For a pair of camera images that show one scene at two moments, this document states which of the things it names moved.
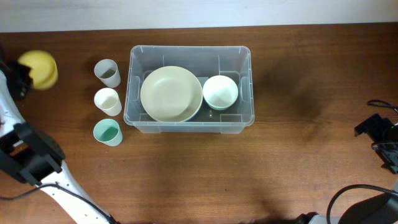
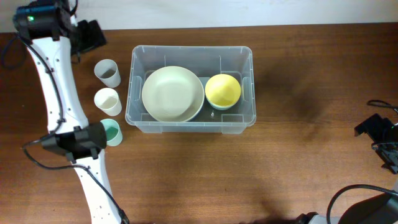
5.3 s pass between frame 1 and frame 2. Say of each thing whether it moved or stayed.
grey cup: stayed
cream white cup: stayed
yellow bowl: moved
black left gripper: moved
